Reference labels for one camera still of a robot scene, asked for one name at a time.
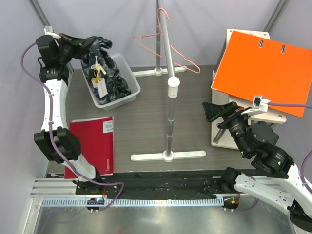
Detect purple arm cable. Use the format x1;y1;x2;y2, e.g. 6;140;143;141
267;101;312;186
19;42;125;212

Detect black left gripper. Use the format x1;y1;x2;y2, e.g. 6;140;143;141
58;34;94;64

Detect dark shark-print shorts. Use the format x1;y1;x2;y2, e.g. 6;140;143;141
80;36;132;105

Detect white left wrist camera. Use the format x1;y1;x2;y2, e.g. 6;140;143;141
44;28;61;40

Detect white slotted cable duct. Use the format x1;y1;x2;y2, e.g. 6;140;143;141
41;197;224;208

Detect pink wire hanger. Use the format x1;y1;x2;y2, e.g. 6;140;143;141
133;7;201;74

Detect white perforated plastic basket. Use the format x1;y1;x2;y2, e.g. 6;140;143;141
81;53;141;111

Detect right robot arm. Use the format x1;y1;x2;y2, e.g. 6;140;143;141
202;98;312;232

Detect red notebook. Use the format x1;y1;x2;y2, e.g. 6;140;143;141
70;117;114;179

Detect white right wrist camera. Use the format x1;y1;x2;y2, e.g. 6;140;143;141
241;95;270;116

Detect orange binder folder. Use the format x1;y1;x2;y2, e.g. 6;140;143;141
211;31;312;105

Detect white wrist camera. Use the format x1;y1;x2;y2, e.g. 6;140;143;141
44;28;61;40
241;95;270;116

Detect white wooden shelf stand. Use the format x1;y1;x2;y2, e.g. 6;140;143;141
211;28;287;150

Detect grey clothes rack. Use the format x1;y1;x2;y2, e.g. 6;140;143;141
130;0;206;162

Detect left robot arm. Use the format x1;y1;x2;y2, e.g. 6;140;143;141
34;33;104;195

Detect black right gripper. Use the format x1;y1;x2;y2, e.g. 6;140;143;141
201;100;252;156

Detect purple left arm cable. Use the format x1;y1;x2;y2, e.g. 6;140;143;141
19;42;125;212

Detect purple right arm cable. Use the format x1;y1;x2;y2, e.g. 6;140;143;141
267;101;312;186

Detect white paper price tag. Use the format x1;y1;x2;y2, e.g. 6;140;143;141
92;78;108;98

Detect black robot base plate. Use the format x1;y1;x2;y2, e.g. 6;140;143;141
74;167;242;200

